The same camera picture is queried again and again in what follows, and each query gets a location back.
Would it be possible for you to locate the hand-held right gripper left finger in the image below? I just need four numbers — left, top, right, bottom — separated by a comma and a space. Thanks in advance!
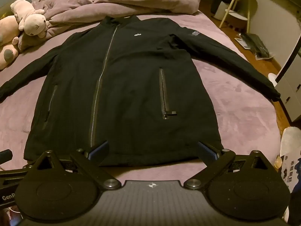
30, 141, 121, 191

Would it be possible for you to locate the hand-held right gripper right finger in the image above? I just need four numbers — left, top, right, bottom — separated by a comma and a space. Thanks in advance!
183, 141, 274, 191

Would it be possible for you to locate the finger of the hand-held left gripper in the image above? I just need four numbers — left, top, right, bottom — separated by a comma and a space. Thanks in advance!
0, 149, 13, 163
0, 161, 36, 182

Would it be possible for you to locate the black zip jacket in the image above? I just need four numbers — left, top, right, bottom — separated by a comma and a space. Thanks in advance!
0, 15, 281, 166

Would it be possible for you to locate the white plastic bag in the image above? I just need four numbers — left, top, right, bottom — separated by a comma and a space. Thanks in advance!
280, 127, 301, 158

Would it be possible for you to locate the printed cardboard box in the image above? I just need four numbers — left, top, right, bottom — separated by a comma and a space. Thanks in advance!
280, 151, 301, 193

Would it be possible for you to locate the white round object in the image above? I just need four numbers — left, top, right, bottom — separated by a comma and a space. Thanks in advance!
268, 73, 281, 86

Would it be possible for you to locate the white cabinet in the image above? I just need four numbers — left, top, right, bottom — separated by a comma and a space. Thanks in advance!
274, 49, 301, 123

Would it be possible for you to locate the dark plastic-wrapped packet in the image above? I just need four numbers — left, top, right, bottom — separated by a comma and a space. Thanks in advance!
239, 33, 275, 59

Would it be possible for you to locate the large beige plush toy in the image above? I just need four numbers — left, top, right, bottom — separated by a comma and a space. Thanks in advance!
0, 15, 21, 70

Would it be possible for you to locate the white plush toy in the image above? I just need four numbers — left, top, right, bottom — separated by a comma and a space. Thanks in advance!
11, 0, 50, 38

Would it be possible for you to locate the white storage bin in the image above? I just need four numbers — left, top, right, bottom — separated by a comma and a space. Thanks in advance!
213, 3, 236, 21

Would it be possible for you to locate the purple duvet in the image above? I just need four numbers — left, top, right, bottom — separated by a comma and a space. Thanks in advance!
30, 0, 203, 39

